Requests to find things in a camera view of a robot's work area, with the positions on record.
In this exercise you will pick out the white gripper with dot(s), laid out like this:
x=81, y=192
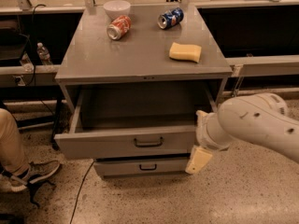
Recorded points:
x=203, y=134

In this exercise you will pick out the red soda can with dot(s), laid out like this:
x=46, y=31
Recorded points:
x=119, y=27

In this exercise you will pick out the white bowl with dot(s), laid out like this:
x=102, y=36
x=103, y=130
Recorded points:
x=116, y=8

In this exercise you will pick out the yellow sponge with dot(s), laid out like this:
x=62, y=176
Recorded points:
x=185, y=52

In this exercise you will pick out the grey sneaker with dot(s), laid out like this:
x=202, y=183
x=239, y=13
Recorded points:
x=36, y=172

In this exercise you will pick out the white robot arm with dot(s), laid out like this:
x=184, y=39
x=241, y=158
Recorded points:
x=261, y=119

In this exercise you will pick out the grey metal drawer cabinet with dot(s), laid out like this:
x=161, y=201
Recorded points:
x=141, y=58

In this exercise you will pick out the grey drawer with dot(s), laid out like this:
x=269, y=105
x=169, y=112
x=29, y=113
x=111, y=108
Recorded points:
x=113, y=123
x=107, y=169

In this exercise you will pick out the person leg beige trousers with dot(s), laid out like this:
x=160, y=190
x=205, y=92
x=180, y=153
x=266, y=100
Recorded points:
x=12, y=154

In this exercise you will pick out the grey bottom drawer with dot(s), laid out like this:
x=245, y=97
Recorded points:
x=107, y=169

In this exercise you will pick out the blue soda can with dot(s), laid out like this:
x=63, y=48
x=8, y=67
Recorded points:
x=170, y=18

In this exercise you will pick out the clear plastic water bottle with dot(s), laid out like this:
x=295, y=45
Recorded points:
x=43, y=54

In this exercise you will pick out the grey top drawer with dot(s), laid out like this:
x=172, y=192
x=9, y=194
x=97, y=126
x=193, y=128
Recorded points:
x=113, y=123

